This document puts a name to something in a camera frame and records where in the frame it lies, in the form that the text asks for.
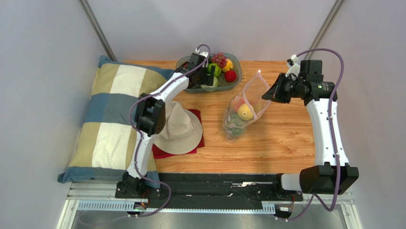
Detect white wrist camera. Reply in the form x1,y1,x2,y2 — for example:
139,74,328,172
194,48,210,59
285,54,300,80

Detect purple grapes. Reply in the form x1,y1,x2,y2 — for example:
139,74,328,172
211,52,227,68

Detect green apple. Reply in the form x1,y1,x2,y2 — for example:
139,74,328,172
207,63,222,77

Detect right aluminium frame post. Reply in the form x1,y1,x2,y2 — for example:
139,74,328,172
309,0,346,50

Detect clear zip top bag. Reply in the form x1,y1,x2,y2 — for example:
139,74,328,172
222,70,271,141

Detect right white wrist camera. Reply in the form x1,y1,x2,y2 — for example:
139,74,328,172
285,54,300,80

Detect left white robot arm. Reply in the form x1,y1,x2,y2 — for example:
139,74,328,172
117,50,214,196

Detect beige bucket hat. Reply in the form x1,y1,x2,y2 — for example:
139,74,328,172
155,101,203,146

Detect red cloth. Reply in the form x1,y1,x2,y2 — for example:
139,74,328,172
152,108,205,159

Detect pale green cabbage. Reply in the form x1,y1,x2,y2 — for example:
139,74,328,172
200,77,219,93

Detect left aluminium frame post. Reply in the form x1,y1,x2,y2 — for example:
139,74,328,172
78,0,117,61

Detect orange peach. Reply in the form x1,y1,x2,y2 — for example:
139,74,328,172
233,97,245,111

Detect aluminium frame post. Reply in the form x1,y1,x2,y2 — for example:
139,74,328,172
309,0,346,50
78,0,117,61

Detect yellow pear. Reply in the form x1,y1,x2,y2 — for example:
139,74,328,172
237,104,254,121

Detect checked blue beige pillow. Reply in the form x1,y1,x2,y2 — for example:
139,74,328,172
58,55,174,183

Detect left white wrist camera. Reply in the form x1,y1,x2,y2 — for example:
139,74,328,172
194,48,210,59

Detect grey plastic basket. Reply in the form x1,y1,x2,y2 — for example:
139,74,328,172
186,53,242,93

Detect red tomato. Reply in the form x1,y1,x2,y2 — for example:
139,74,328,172
224,70,237,83

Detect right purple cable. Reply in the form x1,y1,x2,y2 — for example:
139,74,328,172
285,48,345,222

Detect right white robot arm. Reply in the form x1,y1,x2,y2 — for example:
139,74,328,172
262,60,359,195

